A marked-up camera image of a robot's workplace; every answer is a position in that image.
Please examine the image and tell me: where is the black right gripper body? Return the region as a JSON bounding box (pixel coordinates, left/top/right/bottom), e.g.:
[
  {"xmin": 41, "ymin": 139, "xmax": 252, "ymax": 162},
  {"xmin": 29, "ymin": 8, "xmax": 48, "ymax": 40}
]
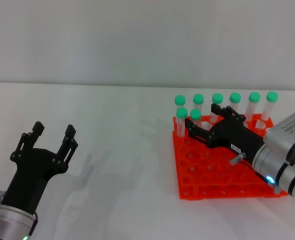
[{"xmin": 207, "ymin": 117, "xmax": 265, "ymax": 161}]

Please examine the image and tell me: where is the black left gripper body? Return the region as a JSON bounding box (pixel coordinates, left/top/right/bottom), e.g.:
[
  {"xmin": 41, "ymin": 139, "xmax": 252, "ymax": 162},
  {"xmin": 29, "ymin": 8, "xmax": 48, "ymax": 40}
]
[{"xmin": 0, "ymin": 147, "xmax": 70, "ymax": 215}]

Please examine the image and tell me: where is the clear test tube green cap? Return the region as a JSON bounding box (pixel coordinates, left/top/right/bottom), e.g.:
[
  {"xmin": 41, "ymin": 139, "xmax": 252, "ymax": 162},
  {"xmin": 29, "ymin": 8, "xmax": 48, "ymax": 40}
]
[
  {"xmin": 209, "ymin": 92, "xmax": 224, "ymax": 123},
  {"xmin": 244, "ymin": 91, "xmax": 261, "ymax": 121},
  {"xmin": 174, "ymin": 94, "xmax": 187, "ymax": 111},
  {"xmin": 176, "ymin": 107, "xmax": 189, "ymax": 138},
  {"xmin": 192, "ymin": 93, "xmax": 205, "ymax": 111},
  {"xmin": 228, "ymin": 92, "xmax": 242, "ymax": 112},
  {"xmin": 189, "ymin": 108, "xmax": 203, "ymax": 129},
  {"xmin": 261, "ymin": 91, "xmax": 279, "ymax": 121}
]

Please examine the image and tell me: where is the orange test tube rack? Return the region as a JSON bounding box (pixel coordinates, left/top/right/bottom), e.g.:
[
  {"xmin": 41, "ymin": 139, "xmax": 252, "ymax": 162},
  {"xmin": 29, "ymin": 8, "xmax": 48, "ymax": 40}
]
[{"xmin": 172, "ymin": 113, "xmax": 290, "ymax": 201}]

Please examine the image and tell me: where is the right arm cable metal plug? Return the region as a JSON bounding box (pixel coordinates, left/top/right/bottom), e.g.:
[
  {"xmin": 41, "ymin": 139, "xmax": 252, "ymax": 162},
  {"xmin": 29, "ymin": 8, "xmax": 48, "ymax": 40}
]
[{"xmin": 229, "ymin": 152, "xmax": 281, "ymax": 195}]

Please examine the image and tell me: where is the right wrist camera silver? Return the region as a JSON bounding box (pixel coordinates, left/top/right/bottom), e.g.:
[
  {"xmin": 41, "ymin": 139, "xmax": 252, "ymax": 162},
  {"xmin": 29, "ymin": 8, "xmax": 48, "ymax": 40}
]
[{"xmin": 263, "ymin": 107, "xmax": 295, "ymax": 166}]

